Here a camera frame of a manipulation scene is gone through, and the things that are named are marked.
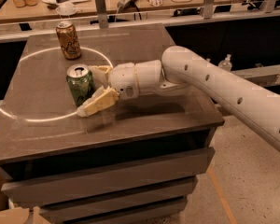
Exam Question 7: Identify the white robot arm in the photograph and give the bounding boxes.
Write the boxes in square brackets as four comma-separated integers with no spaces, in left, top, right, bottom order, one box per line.
[77,46,280,151]

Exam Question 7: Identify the orange soda can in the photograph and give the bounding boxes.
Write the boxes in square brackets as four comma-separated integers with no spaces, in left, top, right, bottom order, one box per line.
[56,21,81,60]

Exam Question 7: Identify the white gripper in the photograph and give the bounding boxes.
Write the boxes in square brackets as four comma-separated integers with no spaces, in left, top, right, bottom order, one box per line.
[77,63,139,117]

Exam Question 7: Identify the grey drawer cabinet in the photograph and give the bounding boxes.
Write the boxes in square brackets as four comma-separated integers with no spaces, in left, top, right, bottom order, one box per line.
[0,35,223,224]

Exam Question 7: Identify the metal post bracket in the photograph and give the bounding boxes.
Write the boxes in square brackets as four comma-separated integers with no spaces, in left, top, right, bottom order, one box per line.
[95,0,108,29]

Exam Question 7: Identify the metal frame post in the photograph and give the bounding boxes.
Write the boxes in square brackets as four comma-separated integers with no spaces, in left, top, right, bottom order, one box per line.
[200,0,215,19]

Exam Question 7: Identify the green soda can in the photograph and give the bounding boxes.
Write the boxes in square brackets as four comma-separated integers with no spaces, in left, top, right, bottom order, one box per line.
[66,63,94,106]

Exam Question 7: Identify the cardboard box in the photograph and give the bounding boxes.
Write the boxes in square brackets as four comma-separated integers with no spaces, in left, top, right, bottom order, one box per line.
[0,177,50,224]

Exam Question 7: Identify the white cup with saucer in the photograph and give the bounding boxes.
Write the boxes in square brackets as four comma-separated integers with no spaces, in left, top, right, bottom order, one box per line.
[56,2,77,16]

